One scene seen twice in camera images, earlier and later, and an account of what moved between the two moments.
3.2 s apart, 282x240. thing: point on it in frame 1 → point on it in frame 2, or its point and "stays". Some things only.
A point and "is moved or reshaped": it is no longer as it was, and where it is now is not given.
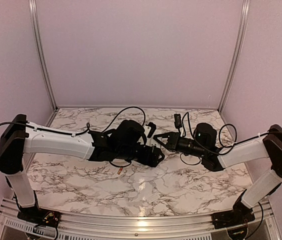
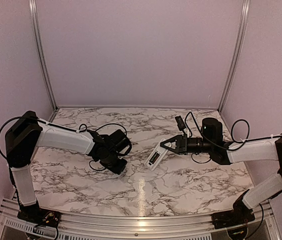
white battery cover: [154, 198] stays
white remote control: [153, 142] is moved or reshaped
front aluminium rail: [262, 221] stays
